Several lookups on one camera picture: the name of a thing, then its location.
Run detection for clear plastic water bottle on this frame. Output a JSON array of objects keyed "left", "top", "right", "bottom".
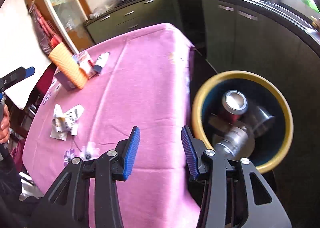
[{"left": 213, "top": 122, "right": 255, "bottom": 160}]

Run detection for orange foam fruit net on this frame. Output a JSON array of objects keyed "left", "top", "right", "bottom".
[{"left": 49, "top": 43, "right": 88, "bottom": 89}]

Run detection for purple cardboard box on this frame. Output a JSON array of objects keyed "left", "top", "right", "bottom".
[{"left": 54, "top": 68, "right": 77, "bottom": 91}]

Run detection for red white milk carton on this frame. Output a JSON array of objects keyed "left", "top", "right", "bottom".
[{"left": 72, "top": 51, "right": 97, "bottom": 79}]

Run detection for white snack wrapper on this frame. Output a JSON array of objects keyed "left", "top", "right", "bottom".
[{"left": 50, "top": 104, "right": 85, "bottom": 141}]

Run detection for red Coca-Cola can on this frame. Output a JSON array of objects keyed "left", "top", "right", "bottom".
[{"left": 218, "top": 90, "right": 248, "bottom": 124}]

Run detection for white blue yogurt pouch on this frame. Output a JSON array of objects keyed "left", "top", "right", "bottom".
[{"left": 93, "top": 52, "right": 110, "bottom": 74}]

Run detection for clear plastic cup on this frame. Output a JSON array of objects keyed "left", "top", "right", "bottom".
[{"left": 244, "top": 105, "right": 275, "bottom": 133}]

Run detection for yellow-rimmed black trash bin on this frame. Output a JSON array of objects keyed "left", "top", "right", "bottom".
[{"left": 191, "top": 71, "right": 294, "bottom": 173}]

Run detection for person's left hand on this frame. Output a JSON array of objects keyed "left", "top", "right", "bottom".
[{"left": 0, "top": 105, "right": 10, "bottom": 144}]

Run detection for white hanging cloth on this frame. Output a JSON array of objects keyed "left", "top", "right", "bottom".
[{"left": 1, "top": 0, "right": 51, "bottom": 109}]

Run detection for red chair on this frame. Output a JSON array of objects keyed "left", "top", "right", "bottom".
[{"left": 15, "top": 62, "right": 58, "bottom": 129}]

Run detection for red checked apron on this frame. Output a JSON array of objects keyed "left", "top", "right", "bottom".
[{"left": 28, "top": 1, "right": 62, "bottom": 56}]

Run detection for pink floral tablecloth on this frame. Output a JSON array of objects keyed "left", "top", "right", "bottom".
[{"left": 23, "top": 23, "right": 200, "bottom": 227}]

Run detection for glass sliding door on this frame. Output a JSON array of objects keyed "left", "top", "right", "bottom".
[{"left": 44, "top": 0, "right": 94, "bottom": 54}]

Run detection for white plastic bag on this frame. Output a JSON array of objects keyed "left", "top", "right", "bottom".
[{"left": 89, "top": 5, "right": 112, "bottom": 19}]

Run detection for dark lower counter cabinets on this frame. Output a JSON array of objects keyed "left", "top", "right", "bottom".
[{"left": 178, "top": 0, "right": 319, "bottom": 227}]

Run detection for green lower drawer cabinet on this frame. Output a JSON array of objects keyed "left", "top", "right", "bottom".
[{"left": 85, "top": 0, "right": 183, "bottom": 44}]

